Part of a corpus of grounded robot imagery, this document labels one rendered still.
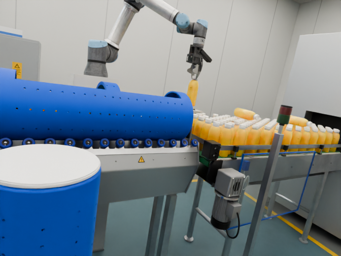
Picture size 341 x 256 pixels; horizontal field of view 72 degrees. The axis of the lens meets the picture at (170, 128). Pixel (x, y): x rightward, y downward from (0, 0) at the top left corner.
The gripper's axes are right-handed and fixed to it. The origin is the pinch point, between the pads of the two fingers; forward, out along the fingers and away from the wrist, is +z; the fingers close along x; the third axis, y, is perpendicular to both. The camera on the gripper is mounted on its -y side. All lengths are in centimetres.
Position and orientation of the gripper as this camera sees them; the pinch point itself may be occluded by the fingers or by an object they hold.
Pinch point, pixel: (195, 76)
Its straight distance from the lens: 160.9
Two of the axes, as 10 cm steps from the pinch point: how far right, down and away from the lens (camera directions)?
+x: 5.0, 2.6, -8.2
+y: -8.5, -0.3, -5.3
